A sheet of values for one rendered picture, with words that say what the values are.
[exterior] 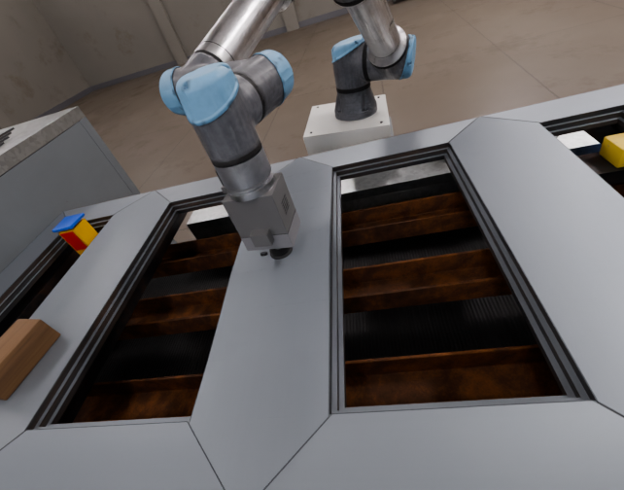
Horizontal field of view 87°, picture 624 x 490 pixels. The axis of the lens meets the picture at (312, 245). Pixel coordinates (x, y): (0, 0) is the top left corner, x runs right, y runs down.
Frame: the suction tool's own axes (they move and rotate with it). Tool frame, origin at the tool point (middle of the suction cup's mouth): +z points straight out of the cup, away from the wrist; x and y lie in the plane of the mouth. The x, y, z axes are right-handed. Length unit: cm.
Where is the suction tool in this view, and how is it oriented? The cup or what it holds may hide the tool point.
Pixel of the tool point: (283, 255)
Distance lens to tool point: 60.7
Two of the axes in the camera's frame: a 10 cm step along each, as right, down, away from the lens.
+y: 9.5, -0.8, -3.0
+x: 1.7, -6.9, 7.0
